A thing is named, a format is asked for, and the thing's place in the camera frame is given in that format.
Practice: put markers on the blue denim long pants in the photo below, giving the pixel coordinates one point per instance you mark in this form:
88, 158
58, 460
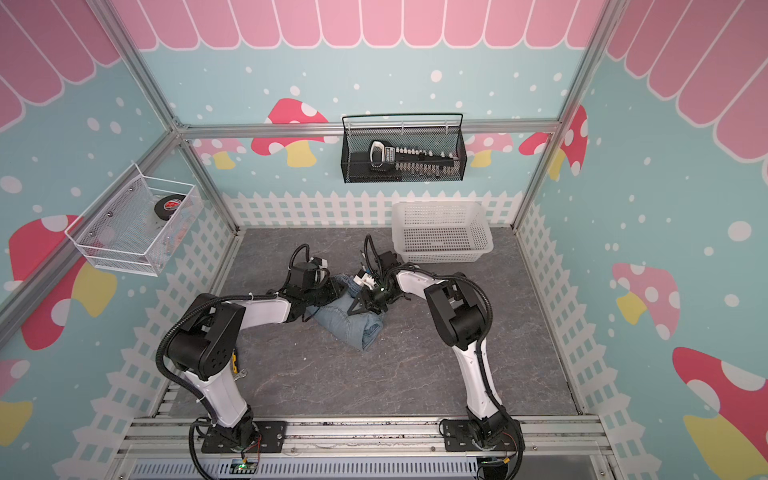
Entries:
356, 330

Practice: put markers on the white plastic basket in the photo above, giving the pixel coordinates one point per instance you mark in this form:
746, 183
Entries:
440, 231

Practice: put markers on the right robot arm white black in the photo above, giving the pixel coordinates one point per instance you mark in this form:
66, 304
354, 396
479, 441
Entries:
463, 316

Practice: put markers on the small green circuit board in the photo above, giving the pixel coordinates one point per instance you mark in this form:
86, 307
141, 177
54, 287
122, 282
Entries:
244, 467

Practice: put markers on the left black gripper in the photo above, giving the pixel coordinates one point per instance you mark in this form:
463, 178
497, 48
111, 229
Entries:
315, 292

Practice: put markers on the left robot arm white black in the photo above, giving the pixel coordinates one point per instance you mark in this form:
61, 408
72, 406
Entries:
196, 353

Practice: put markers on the black wire mesh wall basket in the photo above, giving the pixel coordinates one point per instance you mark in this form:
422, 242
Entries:
439, 132

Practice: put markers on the white wire mesh wall basket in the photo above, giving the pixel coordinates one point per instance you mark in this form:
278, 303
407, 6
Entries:
120, 231

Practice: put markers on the black screwdriver bit set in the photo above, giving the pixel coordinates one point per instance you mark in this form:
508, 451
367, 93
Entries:
383, 157

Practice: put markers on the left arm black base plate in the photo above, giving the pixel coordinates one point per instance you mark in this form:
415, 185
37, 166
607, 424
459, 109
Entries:
267, 437

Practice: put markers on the black tape roll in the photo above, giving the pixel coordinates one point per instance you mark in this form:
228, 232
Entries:
165, 208

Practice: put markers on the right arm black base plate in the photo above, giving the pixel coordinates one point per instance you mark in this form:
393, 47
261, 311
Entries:
459, 435

